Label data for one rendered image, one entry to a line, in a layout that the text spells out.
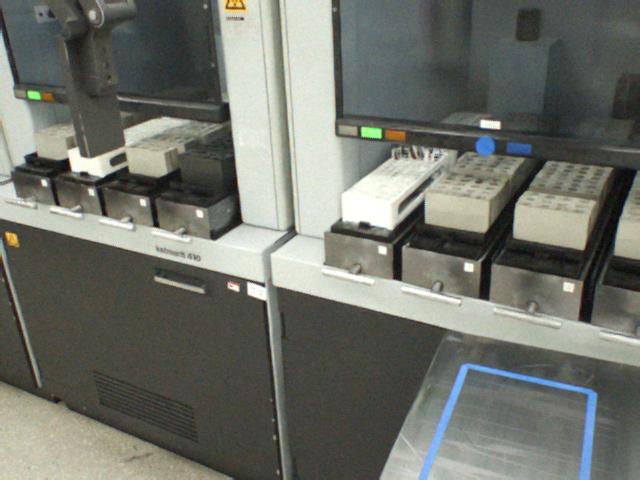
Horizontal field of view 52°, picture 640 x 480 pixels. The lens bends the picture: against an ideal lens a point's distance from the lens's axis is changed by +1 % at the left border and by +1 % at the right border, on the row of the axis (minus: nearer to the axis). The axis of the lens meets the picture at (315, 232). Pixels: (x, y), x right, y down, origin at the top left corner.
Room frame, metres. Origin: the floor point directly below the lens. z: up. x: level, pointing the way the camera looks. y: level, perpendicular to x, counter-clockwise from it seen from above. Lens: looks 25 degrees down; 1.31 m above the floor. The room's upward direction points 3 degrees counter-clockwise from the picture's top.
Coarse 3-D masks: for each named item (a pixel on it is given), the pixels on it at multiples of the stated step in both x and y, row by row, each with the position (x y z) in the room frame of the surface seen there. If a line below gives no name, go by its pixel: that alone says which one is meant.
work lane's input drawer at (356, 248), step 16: (416, 208) 1.13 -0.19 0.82; (336, 224) 1.08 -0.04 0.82; (352, 224) 1.07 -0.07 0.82; (368, 224) 1.05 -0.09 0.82; (400, 224) 1.06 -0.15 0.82; (416, 224) 1.09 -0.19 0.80; (336, 240) 1.06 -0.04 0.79; (352, 240) 1.04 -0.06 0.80; (368, 240) 1.02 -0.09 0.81; (384, 240) 1.01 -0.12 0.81; (400, 240) 1.03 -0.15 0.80; (336, 256) 1.06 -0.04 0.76; (352, 256) 1.04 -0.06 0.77; (368, 256) 1.02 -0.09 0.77; (384, 256) 1.01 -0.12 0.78; (400, 256) 1.03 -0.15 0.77; (336, 272) 1.01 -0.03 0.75; (352, 272) 1.01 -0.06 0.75; (368, 272) 1.02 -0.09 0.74; (384, 272) 1.01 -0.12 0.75
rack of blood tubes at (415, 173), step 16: (400, 160) 1.27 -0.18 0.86; (416, 160) 1.26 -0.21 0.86; (368, 176) 1.18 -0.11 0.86; (384, 176) 1.18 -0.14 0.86; (400, 176) 1.18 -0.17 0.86; (416, 176) 1.18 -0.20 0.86; (352, 192) 1.11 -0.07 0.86; (368, 192) 1.10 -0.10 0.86; (384, 192) 1.10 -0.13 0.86; (400, 192) 1.10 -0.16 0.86; (416, 192) 1.22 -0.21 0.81; (352, 208) 1.08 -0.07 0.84; (368, 208) 1.06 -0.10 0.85; (384, 208) 1.05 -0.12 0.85; (400, 208) 1.15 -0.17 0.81; (384, 224) 1.05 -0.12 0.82
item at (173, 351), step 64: (256, 0) 1.23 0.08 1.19; (0, 64) 1.62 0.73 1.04; (256, 64) 1.24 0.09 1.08; (256, 128) 1.25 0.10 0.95; (0, 192) 1.56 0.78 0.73; (256, 192) 1.25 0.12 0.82; (64, 256) 1.45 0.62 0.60; (128, 256) 1.34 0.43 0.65; (192, 256) 1.24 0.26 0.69; (256, 256) 1.15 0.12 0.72; (64, 320) 1.48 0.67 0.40; (128, 320) 1.36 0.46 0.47; (192, 320) 1.25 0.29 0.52; (256, 320) 1.16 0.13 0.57; (64, 384) 1.52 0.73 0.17; (128, 384) 1.39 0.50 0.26; (192, 384) 1.27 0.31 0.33; (256, 384) 1.17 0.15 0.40; (192, 448) 1.28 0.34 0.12; (256, 448) 1.18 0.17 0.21
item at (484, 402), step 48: (480, 336) 0.70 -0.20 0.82; (432, 384) 0.61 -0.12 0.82; (480, 384) 0.60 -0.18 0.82; (528, 384) 0.60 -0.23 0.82; (576, 384) 0.60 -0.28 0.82; (624, 384) 0.59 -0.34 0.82; (432, 432) 0.53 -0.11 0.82; (480, 432) 0.53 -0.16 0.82; (528, 432) 0.52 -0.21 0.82; (576, 432) 0.52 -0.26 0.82; (624, 432) 0.52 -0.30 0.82
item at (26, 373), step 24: (0, 120) 1.68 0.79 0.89; (0, 144) 1.67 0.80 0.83; (0, 168) 1.68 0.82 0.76; (0, 240) 1.60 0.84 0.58; (0, 264) 1.59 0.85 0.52; (0, 288) 1.61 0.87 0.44; (0, 312) 1.62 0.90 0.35; (0, 336) 1.64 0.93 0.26; (24, 336) 1.60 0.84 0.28; (0, 360) 1.66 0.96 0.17; (24, 360) 1.60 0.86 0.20; (24, 384) 1.62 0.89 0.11
